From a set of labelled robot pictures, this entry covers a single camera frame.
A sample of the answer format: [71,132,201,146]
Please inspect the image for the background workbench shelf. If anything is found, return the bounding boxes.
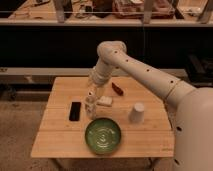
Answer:
[0,0,213,27]

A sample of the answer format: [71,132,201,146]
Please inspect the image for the white paper cup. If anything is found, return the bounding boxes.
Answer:
[129,103,145,123]

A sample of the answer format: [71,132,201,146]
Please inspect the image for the black smartphone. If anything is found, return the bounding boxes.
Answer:
[69,102,81,121]

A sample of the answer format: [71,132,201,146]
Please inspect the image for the green ceramic plate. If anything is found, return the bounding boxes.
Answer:
[84,118,122,155]

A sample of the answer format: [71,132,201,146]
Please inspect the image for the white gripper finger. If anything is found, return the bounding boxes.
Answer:
[92,96,97,105]
[86,95,91,103]

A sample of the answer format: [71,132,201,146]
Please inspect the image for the white sponge block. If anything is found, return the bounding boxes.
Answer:
[97,96,113,107]

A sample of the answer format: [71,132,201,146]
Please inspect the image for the clear plastic bottle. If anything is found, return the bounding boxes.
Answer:
[85,97,96,119]

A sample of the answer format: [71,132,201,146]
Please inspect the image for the wooden table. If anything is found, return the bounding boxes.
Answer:
[30,76,176,171]

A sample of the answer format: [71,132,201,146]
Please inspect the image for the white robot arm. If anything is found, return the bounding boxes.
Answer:
[89,41,213,171]

